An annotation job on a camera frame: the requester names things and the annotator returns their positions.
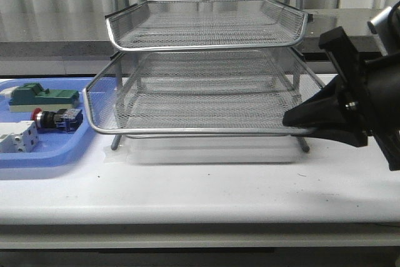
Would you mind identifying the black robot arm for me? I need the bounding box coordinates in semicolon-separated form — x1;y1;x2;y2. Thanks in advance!
282;4;399;171

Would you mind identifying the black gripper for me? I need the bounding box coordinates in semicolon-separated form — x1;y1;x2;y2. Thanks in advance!
282;26;399;147

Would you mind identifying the grey background counter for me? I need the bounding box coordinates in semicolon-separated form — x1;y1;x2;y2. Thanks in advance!
1;8;381;78

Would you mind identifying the silver mesh top tray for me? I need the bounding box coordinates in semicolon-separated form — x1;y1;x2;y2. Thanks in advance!
105;0;309;52

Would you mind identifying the grey metal rack frame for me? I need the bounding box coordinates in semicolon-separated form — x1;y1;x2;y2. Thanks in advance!
111;0;314;153

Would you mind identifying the red emergency stop button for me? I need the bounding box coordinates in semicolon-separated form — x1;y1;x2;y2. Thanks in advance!
31;108;83;133

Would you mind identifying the green electrical switch block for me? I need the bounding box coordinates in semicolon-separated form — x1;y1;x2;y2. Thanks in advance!
1;83;80;113

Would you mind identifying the blue plastic tray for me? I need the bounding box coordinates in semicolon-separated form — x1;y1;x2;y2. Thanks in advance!
1;77;95;168

